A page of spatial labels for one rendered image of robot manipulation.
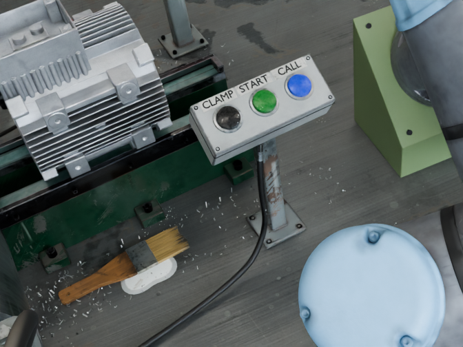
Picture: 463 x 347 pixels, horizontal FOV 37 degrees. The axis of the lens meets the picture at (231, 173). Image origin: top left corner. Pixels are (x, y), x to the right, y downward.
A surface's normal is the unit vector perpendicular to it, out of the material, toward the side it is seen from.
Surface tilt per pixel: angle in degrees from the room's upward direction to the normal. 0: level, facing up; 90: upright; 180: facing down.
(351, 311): 35
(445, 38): 70
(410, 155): 90
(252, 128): 30
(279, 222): 90
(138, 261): 0
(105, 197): 90
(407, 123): 43
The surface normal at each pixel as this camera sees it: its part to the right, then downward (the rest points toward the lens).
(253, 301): -0.14, -0.67
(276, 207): 0.45, 0.62
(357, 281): -0.45, -0.17
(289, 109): 0.11, -0.27
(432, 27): -0.76, 0.32
